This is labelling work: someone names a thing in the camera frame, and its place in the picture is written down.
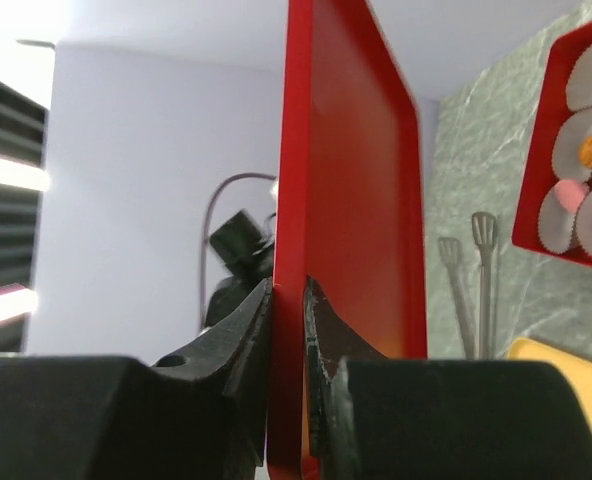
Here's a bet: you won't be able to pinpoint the red box lid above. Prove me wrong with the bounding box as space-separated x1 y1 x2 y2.
267 1 427 479

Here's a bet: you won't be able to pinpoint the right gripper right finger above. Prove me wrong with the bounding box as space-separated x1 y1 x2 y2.
304 280 592 479

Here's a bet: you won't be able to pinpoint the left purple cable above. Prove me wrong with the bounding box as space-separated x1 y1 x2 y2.
196 172 278 331

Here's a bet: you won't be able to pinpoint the red cookie box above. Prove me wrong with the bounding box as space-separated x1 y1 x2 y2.
511 21 592 255

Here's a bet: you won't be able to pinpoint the pink round cookie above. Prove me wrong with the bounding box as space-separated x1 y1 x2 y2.
554 179 589 214

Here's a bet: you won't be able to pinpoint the yellow tray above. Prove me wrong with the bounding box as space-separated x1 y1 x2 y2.
506 337 592 430

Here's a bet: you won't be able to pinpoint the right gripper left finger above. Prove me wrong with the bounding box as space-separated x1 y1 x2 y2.
0 280 272 479

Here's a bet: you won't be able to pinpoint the round tan cookie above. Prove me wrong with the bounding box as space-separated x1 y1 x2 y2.
578 134 592 169

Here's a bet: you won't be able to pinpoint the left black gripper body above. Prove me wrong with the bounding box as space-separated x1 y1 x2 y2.
209 210 274 283

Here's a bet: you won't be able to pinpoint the metal tongs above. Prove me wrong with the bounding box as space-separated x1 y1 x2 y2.
437 211 498 360

